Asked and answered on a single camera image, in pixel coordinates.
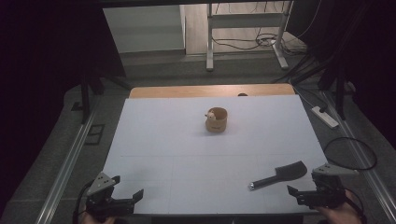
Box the white power strip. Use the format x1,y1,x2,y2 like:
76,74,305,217
310,105,340,130

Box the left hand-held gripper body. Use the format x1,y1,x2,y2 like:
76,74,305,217
85,172,126,222

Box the person's right hand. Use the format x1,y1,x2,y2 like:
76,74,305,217
314,190,364,224

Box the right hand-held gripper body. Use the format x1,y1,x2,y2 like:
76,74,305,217
311,162,360,210

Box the white board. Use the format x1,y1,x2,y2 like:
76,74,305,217
102,94,329,217

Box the tan cup with bear figure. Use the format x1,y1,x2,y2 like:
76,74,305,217
204,106,229,133

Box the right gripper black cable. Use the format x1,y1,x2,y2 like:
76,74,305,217
343,187,366,224

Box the person's left hand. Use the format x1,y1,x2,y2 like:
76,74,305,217
80,215,118,224

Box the wooden table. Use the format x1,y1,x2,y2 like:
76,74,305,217
128,82,296,100

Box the aluminium floor rail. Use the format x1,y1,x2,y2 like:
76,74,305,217
321,91,396,224
35,102,98,224

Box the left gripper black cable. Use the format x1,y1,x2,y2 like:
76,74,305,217
72,179,95,224

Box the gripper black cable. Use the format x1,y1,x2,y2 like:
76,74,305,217
72,179,95,224
343,187,366,224

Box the black cleaver knife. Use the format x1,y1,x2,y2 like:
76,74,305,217
247,160,308,191

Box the black looped cable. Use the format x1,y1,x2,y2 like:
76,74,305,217
322,136,378,172

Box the dark curtain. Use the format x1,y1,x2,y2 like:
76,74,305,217
0,0,127,194
285,0,396,147

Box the white metal stand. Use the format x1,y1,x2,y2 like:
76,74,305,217
205,0,294,72

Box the black tripod stand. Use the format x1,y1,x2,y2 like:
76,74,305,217
78,70,134,125
272,52,348,121

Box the tangled black floor cables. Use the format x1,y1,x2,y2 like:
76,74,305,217
211,29,304,56

